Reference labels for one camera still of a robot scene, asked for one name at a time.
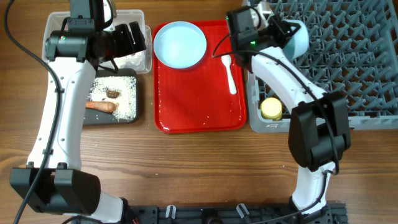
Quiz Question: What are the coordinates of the light blue bowl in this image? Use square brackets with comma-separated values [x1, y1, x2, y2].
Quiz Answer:
[283, 19, 310, 60]

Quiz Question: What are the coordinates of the white tissue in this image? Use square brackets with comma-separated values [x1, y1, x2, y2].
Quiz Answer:
[115, 52, 145, 68]

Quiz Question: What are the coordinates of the brown food scrap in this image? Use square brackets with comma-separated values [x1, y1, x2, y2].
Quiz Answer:
[106, 89, 120, 99]

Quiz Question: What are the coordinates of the white plastic spoon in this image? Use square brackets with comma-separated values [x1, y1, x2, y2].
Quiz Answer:
[221, 55, 237, 95]

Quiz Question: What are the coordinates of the orange carrot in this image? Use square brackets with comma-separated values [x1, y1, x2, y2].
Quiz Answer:
[85, 101, 119, 113]

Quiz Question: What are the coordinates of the white rice pile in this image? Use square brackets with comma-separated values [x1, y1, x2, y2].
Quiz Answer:
[87, 76, 137, 123]

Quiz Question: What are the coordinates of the yellow plastic cup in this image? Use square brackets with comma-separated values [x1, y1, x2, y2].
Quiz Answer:
[260, 97, 282, 121]

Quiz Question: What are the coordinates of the light blue plate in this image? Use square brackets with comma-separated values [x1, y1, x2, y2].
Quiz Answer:
[154, 21, 207, 69]

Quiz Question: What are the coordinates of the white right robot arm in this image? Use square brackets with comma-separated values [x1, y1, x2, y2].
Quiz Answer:
[226, 2, 351, 219]

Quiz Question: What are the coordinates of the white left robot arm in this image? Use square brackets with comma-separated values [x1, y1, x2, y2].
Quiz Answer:
[10, 0, 146, 223]

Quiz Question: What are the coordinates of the clear plastic waste bin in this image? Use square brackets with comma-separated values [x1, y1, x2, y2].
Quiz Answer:
[42, 9, 152, 74]

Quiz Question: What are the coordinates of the grey dishwasher rack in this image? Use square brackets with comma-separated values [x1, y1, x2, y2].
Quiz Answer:
[240, 0, 398, 134]

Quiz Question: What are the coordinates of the black waste tray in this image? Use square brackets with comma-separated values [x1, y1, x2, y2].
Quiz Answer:
[83, 68, 139, 126]

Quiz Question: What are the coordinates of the red serving tray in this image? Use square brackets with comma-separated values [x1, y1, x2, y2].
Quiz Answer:
[152, 20, 247, 134]

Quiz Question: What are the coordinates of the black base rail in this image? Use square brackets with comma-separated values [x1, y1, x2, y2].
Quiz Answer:
[121, 203, 349, 224]

